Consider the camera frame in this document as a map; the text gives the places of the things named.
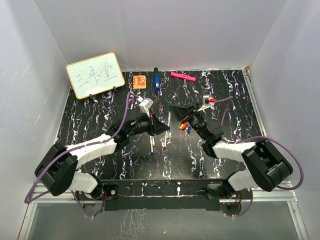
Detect blue pen cap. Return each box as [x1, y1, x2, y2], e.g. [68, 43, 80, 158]
[187, 126, 192, 134]

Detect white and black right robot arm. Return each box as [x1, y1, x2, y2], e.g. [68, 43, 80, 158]
[169, 103, 293, 199]

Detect white pen red tip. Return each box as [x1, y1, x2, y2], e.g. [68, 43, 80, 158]
[163, 130, 168, 150]

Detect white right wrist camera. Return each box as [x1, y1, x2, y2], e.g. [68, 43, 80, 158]
[199, 95, 216, 111]

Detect pink plastic clip bar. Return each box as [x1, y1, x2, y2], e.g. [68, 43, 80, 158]
[170, 71, 196, 82]

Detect orange red pen cap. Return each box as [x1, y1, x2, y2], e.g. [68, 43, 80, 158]
[182, 122, 188, 130]

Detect white pen green tip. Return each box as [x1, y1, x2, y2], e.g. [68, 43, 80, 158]
[167, 105, 171, 126]

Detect white pen purple tip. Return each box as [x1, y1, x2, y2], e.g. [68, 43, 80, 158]
[130, 99, 135, 110]

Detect small wood-framed whiteboard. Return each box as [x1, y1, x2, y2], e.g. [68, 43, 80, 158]
[65, 52, 126, 100]

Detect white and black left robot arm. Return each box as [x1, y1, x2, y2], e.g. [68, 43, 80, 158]
[34, 113, 170, 200]

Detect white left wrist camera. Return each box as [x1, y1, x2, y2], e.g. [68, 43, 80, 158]
[139, 98, 154, 116]

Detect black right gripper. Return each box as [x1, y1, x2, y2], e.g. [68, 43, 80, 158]
[169, 103, 208, 141]

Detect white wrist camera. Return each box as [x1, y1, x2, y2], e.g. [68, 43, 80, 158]
[139, 98, 154, 116]
[199, 95, 216, 111]

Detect orange notebook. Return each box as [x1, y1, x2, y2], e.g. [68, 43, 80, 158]
[132, 75, 147, 90]

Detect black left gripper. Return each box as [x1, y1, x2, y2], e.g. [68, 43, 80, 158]
[127, 111, 170, 138]

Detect blue whiteboard eraser marker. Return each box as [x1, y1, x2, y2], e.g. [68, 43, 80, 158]
[153, 67, 161, 92]

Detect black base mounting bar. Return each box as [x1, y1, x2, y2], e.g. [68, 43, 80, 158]
[101, 178, 253, 212]

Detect white pen blue tip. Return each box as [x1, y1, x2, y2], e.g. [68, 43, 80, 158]
[149, 135, 154, 155]

